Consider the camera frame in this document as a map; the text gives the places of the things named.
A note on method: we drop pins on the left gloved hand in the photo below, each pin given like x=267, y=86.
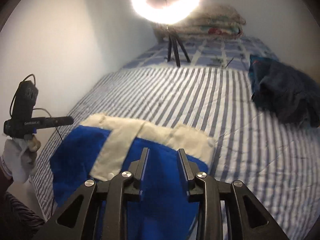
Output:
x=17, y=161

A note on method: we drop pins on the folded floral quilt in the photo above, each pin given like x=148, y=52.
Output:
x=215, y=21

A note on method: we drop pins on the beige and blue work jacket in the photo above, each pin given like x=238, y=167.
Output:
x=102, y=148

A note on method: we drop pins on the striped trouser leg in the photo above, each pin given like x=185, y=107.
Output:
x=17, y=220

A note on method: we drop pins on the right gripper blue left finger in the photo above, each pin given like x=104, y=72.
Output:
x=137, y=169

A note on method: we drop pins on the dark navy garment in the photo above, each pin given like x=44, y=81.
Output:
x=285, y=91

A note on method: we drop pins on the black tripod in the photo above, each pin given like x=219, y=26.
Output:
x=173, y=42

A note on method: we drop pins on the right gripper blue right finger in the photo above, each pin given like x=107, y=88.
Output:
x=187, y=177

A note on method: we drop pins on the striped blue white mattress cover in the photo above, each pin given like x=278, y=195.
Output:
x=279, y=163

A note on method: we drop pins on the blue checked bed sheet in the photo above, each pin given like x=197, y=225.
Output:
x=209, y=52

